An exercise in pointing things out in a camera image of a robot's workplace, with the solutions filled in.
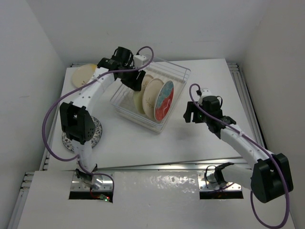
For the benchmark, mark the white wire dish rack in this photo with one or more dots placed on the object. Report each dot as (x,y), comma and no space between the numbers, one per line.
(166,71)

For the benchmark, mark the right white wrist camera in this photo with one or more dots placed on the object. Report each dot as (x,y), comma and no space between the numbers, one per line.
(202,93)

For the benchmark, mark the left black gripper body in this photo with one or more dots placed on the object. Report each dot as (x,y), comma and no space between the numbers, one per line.
(131,79)

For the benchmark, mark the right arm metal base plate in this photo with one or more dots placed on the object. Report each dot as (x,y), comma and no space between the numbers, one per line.
(207,183)

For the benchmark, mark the red and blue plate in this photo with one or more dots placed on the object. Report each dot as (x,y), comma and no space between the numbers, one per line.
(163,101)

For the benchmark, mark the cream and pink plate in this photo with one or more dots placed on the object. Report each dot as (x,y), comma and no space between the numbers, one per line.
(82,75)

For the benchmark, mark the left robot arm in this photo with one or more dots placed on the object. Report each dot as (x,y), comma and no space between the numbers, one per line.
(76,120)

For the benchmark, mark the small circuit board with LEDs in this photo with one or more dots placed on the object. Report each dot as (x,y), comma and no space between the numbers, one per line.
(99,196)

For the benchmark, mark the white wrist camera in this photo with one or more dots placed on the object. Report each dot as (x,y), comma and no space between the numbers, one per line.
(139,60)
(202,93)

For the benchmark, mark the cream plate with leaf sprig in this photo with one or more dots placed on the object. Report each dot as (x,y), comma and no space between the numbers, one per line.
(150,93)

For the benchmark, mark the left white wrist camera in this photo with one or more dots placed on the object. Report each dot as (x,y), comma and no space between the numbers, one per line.
(139,60)

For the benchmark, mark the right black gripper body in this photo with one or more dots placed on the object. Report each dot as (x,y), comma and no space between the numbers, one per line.
(199,117)

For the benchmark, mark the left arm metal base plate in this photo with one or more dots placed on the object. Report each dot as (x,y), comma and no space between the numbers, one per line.
(84,182)

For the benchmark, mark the aluminium frame rail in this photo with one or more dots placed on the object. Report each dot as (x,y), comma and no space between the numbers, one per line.
(245,98)

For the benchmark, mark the cream and green plate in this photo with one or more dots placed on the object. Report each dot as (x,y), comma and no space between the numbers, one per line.
(137,95)

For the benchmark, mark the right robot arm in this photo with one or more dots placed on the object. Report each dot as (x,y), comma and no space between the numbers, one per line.
(270,175)

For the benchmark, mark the blue floral rimmed plate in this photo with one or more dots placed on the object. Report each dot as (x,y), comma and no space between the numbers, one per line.
(94,140)

